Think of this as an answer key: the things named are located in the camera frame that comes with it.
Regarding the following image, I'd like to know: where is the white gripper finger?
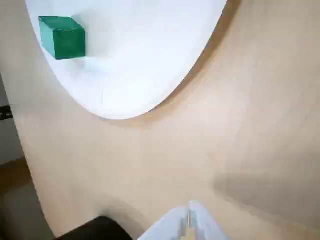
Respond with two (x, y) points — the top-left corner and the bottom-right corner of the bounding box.
(188, 199), (232, 240)
(136, 204), (190, 240)

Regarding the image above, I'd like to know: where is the green cube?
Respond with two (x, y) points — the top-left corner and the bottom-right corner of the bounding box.
(38, 16), (87, 61)

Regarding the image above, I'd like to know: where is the black cylindrical pot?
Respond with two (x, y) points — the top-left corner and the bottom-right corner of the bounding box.
(53, 216), (135, 240)

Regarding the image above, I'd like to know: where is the white paper plate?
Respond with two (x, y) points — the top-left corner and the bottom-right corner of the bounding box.
(24, 0), (229, 121)

